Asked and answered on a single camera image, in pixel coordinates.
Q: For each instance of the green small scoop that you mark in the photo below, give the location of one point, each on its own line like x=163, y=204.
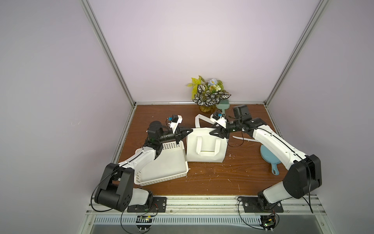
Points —
x=223, y=105

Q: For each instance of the right connector board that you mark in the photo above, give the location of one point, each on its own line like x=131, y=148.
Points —
x=268, y=222

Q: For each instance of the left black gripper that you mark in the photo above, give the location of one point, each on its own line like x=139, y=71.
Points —
x=177, y=136

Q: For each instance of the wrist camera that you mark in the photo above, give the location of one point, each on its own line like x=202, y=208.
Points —
x=174, y=121
x=218, y=118

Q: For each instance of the left connector board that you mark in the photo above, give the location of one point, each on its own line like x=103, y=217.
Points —
x=144, y=223

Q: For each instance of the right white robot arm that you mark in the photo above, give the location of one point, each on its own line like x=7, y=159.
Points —
x=303, y=171

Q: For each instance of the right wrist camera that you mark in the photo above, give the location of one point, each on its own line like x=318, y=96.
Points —
x=218, y=118

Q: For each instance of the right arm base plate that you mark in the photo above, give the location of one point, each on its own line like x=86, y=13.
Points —
x=258, y=205

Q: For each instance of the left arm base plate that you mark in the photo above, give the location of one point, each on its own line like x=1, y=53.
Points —
x=155, y=205

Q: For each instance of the connector board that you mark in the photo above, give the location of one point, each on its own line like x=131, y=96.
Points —
x=144, y=223
x=268, y=222

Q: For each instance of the artificial potted plant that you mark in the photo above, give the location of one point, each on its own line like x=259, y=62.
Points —
x=207, y=94

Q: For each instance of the white strip on table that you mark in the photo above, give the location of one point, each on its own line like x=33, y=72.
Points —
x=245, y=139

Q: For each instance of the aluminium front rail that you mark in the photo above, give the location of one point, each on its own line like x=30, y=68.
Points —
x=229, y=205

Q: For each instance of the white perforated plastic tray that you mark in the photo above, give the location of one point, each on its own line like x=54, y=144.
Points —
x=170, y=164

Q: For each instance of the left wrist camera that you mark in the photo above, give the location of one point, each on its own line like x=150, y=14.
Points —
x=174, y=121

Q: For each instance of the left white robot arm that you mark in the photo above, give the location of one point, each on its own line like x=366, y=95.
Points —
x=116, y=190

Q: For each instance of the white insulated delivery bag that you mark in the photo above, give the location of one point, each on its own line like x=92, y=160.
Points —
x=204, y=147

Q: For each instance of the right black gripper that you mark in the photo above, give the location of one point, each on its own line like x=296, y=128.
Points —
x=227, y=128

